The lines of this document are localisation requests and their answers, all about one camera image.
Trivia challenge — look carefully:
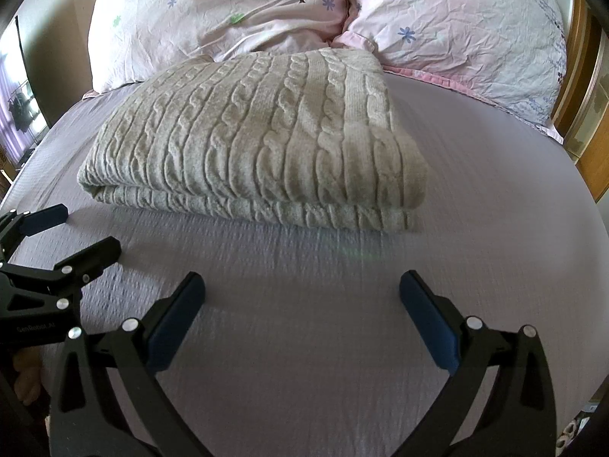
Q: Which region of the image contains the wooden headboard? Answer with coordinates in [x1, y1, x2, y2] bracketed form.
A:
[552, 0, 609, 208]

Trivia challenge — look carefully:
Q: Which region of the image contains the pink floral pillow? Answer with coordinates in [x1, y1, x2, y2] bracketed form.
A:
[333, 0, 568, 142]

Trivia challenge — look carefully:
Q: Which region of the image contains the grey cable-knit sweater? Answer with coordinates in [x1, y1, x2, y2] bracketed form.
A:
[77, 48, 429, 234]

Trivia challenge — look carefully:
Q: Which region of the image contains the pink tree-print pillow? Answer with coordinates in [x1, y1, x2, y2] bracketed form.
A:
[82, 0, 355, 101]

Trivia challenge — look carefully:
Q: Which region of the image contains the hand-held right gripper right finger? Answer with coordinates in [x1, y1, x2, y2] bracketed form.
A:
[399, 270, 558, 457]

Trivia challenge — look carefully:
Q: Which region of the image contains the lilac bed sheet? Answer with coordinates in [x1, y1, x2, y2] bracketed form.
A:
[0, 69, 601, 457]

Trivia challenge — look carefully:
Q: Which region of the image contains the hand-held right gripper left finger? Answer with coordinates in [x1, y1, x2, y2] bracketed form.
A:
[49, 272, 206, 457]

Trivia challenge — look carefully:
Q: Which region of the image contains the person's left hand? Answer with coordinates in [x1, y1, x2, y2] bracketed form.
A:
[12, 348, 43, 403]

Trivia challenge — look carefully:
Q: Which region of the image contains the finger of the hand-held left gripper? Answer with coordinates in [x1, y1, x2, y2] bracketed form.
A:
[0, 204, 69, 267]
[0, 236, 121, 310]

